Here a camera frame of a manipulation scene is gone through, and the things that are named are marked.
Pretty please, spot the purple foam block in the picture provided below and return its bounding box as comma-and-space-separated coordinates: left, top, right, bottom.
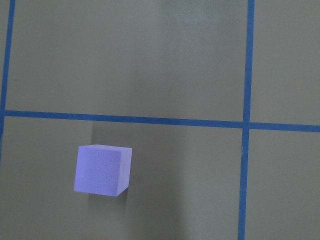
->
73, 144, 132, 197

